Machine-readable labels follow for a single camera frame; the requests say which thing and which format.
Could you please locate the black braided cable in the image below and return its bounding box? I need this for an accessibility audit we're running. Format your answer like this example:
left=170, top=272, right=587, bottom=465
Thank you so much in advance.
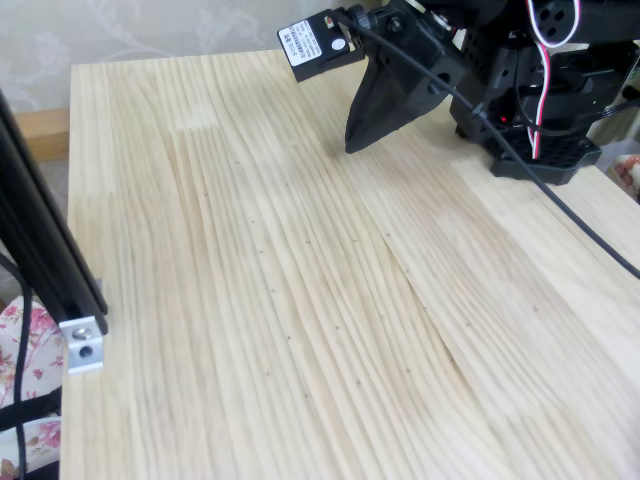
left=593, top=97, right=640, bottom=121

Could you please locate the thin black cable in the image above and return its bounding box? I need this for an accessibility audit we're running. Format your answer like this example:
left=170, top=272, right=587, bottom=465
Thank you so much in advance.
left=0, top=252, right=35, bottom=480

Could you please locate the white and red servo wire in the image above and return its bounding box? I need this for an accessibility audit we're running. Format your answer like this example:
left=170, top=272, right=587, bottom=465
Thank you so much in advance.
left=524, top=0, right=581, bottom=161

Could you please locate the black camera cable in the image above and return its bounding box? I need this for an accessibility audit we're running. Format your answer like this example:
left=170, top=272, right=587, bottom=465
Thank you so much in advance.
left=344, top=4, right=640, bottom=280

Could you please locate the floral patterned cloth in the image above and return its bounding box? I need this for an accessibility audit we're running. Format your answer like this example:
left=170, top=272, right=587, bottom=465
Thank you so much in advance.
left=606, top=153, right=640, bottom=201
left=0, top=294, right=69, bottom=476

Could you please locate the black wrist camera with label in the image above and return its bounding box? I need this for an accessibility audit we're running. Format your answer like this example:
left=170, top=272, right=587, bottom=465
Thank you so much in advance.
left=277, top=8, right=366, bottom=84

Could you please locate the black robot arm with base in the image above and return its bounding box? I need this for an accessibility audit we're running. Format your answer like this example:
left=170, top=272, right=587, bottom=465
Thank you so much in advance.
left=424, top=0, right=640, bottom=187

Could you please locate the black strap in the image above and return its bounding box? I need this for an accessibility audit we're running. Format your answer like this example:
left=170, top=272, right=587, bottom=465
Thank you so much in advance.
left=0, top=389, right=64, bottom=431

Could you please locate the silver corner bracket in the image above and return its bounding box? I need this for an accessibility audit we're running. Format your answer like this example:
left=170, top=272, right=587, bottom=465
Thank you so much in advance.
left=58, top=315, right=105, bottom=376

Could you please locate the wooden plank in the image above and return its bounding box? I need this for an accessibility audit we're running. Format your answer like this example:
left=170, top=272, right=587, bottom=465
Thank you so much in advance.
left=14, top=107, right=71, bottom=162

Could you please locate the aluminium extrusion post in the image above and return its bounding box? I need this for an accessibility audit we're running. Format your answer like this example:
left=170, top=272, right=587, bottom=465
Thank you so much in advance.
left=0, top=89, right=110, bottom=337

